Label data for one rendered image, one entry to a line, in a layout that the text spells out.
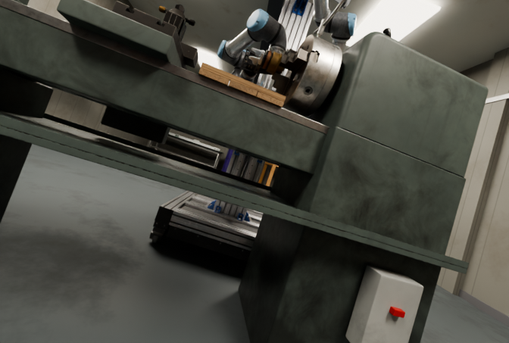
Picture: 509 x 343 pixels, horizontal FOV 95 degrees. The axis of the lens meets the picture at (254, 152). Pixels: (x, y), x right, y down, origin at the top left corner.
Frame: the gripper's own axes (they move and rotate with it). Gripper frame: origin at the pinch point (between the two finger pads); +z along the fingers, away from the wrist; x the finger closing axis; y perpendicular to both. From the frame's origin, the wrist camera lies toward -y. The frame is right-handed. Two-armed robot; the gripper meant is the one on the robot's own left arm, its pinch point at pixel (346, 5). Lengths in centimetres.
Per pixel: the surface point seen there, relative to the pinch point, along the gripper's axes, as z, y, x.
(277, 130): 48, 9, -16
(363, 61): 17.7, -11.5, -2.3
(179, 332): 122, 17, -43
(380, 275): 85, -37, -13
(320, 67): 21.2, 0.7, -9.7
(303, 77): 25.8, 5.1, -12.5
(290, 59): 18.0, 10.9, -15.5
